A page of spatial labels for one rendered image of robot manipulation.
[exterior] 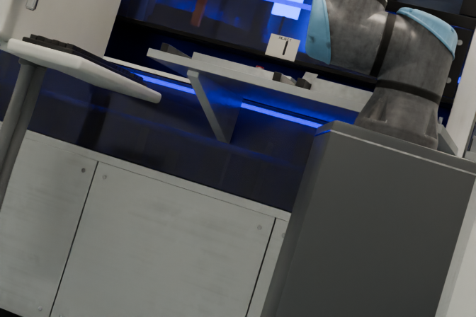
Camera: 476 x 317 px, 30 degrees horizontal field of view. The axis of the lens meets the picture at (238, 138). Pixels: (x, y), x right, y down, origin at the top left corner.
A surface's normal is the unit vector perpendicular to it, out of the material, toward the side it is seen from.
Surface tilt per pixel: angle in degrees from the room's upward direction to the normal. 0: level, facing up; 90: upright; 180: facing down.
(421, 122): 72
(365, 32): 88
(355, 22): 79
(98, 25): 90
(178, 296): 90
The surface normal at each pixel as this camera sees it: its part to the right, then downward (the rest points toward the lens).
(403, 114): 0.00, -0.35
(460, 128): -0.31, -0.13
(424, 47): -0.06, -0.06
